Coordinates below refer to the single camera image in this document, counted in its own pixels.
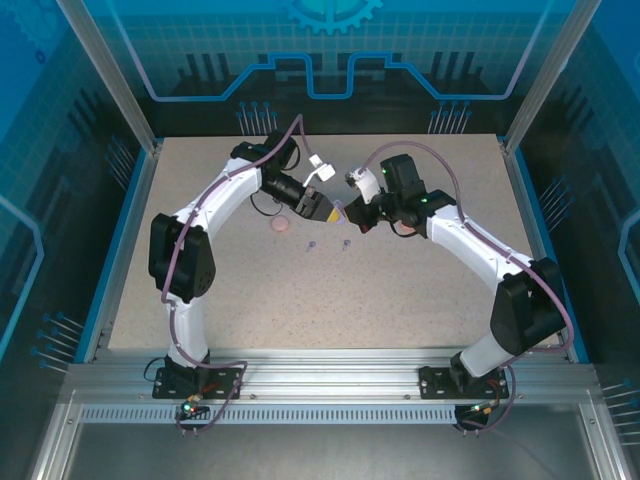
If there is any blue table side strip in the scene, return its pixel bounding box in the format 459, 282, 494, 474
73, 147, 157, 364
508, 147, 592, 364

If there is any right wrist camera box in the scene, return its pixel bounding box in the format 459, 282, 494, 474
343, 166, 385, 206

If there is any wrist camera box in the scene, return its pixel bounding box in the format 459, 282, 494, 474
305, 153, 340, 187
343, 166, 385, 206

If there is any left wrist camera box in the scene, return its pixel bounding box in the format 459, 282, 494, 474
305, 153, 340, 187

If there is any aluminium mounting rail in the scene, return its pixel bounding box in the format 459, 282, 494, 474
64, 347, 599, 407

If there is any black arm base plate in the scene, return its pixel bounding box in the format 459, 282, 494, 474
418, 365, 511, 401
152, 367, 245, 401

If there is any aluminium frame post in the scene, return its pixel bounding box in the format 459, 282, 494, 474
54, 0, 164, 155
501, 0, 601, 157

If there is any slotted grey cable duct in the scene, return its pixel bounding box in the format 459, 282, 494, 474
78, 405, 460, 427

